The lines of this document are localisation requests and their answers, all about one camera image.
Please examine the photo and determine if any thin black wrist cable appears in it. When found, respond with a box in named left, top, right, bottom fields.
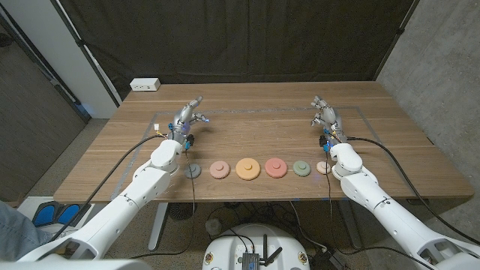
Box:
left=129, top=148, right=197, bottom=260
left=325, top=149, right=335, bottom=226

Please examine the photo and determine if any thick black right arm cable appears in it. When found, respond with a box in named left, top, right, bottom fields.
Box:
left=345, top=136, right=480, bottom=247

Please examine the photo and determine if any black backdrop stand pole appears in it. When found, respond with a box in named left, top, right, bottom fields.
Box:
left=49, top=0, right=124, bottom=108
left=372, top=0, right=421, bottom=82

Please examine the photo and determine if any blue foot pedal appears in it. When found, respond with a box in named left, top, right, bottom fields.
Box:
left=32, top=204, right=57, bottom=227
left=55, top=203, right=81, bottom=226

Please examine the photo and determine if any white table leg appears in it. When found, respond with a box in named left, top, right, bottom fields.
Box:
left=148, top=202, right=170, bottom=251

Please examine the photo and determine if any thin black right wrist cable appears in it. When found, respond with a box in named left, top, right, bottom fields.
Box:
left=325, top=149, right=335, bottom=226

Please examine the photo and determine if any white robot torso edge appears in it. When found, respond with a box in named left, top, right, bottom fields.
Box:
left=0, top=259, right=153, bottom=270

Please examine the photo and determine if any grey table leg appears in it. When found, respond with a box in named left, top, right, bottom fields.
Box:
left=337, top=200, right=363, bottom=251

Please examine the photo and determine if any grey tape outline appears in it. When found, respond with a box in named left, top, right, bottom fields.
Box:
left=112, top=106, right=419, bottom=202

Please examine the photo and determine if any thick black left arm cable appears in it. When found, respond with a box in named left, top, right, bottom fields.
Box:
left=48, top=133, right=168, bottom=243

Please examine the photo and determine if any black power adapter box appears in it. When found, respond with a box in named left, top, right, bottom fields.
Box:
left=309, top=247, right=348, bottom=270

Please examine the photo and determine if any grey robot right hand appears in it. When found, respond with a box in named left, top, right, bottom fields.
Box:
left=310, top=94, right=348, bottom=146

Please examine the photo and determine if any orange toy disc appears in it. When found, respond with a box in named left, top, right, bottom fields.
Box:
left=235, top=157, right=262, bottom=182

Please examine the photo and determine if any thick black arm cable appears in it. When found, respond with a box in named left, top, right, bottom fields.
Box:
left=345, top=136, right=480, bottom=247
left=48, top=133, right=168, bottom=243

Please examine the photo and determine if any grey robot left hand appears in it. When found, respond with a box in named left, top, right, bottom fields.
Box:
left=167, top=95, right=211, bottom=146

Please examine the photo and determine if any dusty pink toy disc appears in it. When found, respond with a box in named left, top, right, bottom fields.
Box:
left=209, top=160, right=231, bottom=180

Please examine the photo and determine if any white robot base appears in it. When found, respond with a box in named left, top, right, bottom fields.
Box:
left=202, top=223, right=311, bottom=270

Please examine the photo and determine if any grey router with black antennas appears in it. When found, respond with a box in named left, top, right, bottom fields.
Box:
left=241, top=234, right=284, bottom=270

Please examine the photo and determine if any white floor platform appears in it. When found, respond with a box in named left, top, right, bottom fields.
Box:
left=16, top=195, right=98, bottom=241

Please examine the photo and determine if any thin black left wrist cable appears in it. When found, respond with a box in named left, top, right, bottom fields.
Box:
left=129, top=148, right=197, bottom=260

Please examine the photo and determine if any round grey floor object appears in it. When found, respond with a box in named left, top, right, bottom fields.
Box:
left=205, top=218, right=223, bottom=236

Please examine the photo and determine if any black backdrop curtain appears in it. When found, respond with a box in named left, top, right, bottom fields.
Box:
left=58, top=0, right=417, bottom=101

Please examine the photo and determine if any small black floor fan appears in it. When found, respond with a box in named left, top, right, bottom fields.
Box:
left=167, top=202, right=198, bottom=221

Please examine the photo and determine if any coral red toy disc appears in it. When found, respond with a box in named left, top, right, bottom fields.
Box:
left=264, top=157, right=289, bottom=179

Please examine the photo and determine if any grey toy disc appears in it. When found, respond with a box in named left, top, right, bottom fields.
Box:
left=184, top=163, right=203, bottom=180

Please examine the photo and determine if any person's leg in blue jeans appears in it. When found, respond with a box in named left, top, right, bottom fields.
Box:
left=0, top=200, right=52, bottom=263

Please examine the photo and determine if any green toy disc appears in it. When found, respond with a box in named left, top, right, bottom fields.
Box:
left=292, top=160, right=312, bottom=178

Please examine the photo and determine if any white power strip box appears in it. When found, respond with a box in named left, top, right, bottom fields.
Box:
left=129, top=77, right=161, bottom=92

